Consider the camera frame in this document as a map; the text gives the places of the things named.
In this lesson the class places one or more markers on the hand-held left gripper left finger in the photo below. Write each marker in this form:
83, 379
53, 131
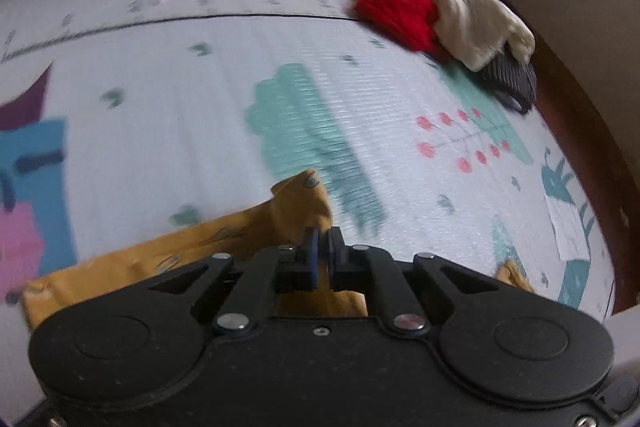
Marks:
313, 257

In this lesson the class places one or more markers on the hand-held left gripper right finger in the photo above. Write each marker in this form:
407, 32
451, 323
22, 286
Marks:
332, 252

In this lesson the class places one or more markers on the yellow printed shirt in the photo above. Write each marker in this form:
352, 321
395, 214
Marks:
150, 252

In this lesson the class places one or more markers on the printed play mat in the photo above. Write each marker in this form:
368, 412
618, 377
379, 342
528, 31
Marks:
175, 82

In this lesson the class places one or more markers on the grey striped garment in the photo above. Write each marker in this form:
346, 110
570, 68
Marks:
510, 79

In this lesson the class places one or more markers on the red knit garment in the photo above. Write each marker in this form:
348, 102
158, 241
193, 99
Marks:
395, 7

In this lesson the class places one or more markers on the cream garment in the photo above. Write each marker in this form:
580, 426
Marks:
475, 22

